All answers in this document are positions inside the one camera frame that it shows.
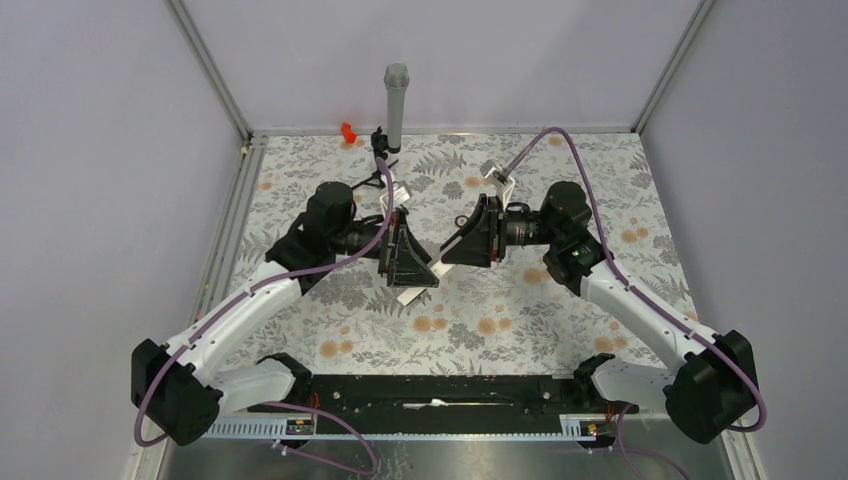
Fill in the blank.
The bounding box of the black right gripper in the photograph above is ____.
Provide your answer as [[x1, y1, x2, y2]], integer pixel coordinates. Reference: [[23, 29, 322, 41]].
[[440, 194, 561, 268]]

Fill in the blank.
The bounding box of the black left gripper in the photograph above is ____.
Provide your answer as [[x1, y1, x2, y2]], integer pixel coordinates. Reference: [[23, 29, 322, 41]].
[[331, 208, 440, 287]]

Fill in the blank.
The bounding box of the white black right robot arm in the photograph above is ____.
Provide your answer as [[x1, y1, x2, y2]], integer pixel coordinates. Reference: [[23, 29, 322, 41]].
[[440, 181, 761, 444]]

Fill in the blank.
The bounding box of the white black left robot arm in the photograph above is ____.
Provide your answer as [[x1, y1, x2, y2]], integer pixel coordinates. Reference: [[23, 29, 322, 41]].
[[131, 181, 439, 446]]

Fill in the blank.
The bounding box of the black microphone stand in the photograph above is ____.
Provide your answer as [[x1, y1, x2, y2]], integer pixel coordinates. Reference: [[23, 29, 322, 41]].
[[352, 126, 398, 190]]

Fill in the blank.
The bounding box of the orange plastic clip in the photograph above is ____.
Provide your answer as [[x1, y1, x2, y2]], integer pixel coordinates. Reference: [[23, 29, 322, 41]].
[[340, 122, 358, 145]]

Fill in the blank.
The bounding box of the grey microphone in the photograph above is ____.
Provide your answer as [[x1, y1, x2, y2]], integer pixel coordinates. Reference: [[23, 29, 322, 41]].
[[384, 62, 410, 154]]

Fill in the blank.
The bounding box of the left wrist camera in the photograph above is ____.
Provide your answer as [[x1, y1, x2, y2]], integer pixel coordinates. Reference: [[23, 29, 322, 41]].
[[379, 183, 412, 211]]

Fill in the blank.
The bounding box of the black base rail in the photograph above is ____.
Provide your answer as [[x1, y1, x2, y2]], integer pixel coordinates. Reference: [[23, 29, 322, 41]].
[[254, 374, 624, 433]]

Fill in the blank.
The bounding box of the slotted grey cable duct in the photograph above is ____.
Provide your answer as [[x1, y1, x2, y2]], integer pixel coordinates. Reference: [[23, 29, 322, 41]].
[[201, 415, 600, 442]]

